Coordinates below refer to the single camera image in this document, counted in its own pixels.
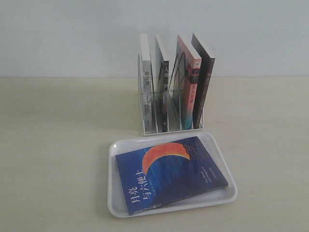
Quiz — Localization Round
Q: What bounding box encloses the red teal spine book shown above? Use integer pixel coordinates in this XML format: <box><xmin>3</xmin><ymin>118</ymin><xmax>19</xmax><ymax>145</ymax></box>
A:
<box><xmin>172</xmin><ymin>34</ymin><xmax>202</xmax><ymax>130</ymax></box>

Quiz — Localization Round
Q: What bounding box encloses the dark brown spine book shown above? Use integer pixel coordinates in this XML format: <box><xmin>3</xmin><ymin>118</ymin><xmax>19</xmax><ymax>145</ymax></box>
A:
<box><xmin>191</xmin><ymin>33</ymin><xmax>215</xmax><ymax>129</ymax></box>

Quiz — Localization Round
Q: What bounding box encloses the white plastic tray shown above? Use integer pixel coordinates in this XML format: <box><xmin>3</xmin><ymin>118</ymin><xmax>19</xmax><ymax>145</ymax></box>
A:
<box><xmin>107</xmin><ymin>131</ymin><xmax>238</xmax><ymax>218</ymax></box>

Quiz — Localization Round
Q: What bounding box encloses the black grey spine book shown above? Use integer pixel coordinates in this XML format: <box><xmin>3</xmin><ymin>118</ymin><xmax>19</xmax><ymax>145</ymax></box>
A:
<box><xmin>155</xmin><ymin>34</ymin><xmax>169</xmax><ymax>132</ymax></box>

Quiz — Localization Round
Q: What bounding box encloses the clear acrylic book rack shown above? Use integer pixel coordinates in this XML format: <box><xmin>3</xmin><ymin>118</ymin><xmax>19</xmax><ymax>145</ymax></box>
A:
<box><xmin>138</xmin><ymin>54</ymin><xmax>203</xmax><ymax>135</ymax></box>

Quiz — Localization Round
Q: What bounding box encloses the blue moon cover book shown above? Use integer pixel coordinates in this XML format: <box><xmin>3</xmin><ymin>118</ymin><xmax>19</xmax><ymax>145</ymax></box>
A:
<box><xmin>115</xmin><ymin>136</ymin><xmax>228</xmax><ymax>215</ymax></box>

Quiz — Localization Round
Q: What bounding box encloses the white grey spine book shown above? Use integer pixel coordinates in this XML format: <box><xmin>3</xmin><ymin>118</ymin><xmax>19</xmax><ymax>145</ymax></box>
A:
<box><xmin>140</xmin><ymin>34</ymin><xmax>152</xmax><ymax>131</ymax></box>

